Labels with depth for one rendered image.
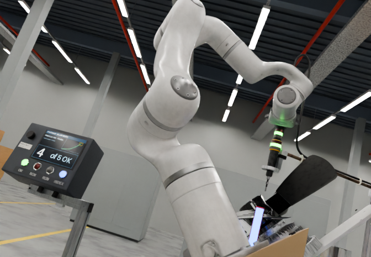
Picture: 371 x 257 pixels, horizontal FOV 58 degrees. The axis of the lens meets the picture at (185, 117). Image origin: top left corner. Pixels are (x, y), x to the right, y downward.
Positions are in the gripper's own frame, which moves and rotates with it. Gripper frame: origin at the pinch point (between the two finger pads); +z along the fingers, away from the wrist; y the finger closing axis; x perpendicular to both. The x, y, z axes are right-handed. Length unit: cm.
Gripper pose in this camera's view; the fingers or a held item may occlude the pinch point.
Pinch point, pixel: (281, 123)
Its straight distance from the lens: 145.2
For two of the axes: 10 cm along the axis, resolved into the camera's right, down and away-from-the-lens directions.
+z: 2.1, 3.0, 9.3
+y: 9.4, 2.1, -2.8
